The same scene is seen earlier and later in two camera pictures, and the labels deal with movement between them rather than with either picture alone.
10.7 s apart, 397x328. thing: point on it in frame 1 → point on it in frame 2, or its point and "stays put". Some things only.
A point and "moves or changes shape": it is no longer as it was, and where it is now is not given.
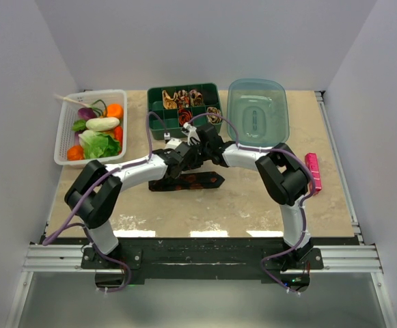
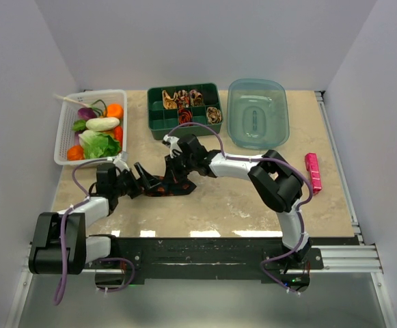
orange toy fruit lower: (75, 152) stays put
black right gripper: (198, 164) → (175, 160)
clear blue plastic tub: (258, 107) stays put
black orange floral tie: (196, 180) moves or changes shape
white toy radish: (102, 124) stays put
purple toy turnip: (86, 113) stays put
